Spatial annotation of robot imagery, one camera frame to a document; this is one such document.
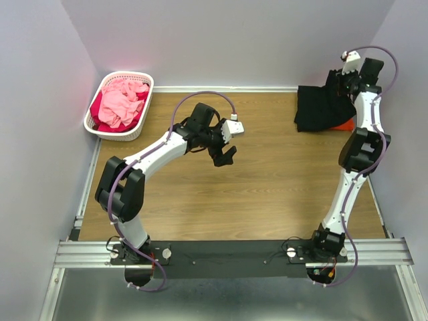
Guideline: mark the black t shirt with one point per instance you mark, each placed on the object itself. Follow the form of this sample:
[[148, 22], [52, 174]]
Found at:
[[319, 107]]

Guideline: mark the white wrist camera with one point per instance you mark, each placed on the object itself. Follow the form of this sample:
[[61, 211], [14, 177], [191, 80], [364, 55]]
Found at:
[[351, 61], [231, 128]]

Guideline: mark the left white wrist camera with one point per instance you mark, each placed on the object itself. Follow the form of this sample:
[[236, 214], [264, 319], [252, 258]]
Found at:
[[231, 128]]

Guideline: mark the magenta t shirt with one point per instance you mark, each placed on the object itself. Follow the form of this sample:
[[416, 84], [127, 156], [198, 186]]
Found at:
[[115, 112]]

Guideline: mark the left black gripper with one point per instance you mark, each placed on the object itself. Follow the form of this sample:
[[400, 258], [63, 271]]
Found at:
[[225, 159]]

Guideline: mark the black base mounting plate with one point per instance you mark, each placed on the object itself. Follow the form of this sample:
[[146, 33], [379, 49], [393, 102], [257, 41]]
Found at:
[[293, 258]]

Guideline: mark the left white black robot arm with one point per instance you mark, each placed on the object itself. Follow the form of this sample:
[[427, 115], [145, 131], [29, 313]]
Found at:
[[121, 189]]

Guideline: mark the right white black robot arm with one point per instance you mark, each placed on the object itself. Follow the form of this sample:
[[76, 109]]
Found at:
[[361, 154]]

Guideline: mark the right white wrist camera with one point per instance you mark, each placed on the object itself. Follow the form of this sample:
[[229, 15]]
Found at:
[[351, 61]]

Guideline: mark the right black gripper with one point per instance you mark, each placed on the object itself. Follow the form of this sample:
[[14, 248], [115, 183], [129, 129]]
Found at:
[[341, 76]]

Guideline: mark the folded orange t shirt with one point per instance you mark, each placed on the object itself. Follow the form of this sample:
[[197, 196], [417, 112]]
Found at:
[[346, 126]]

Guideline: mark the white plastic laundry basket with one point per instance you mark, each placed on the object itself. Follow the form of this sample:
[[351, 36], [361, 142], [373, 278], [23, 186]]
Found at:
[[135, 132]]

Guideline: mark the light pink t shirt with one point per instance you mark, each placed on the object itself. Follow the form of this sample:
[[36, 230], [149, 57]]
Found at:
[[126, 86]]

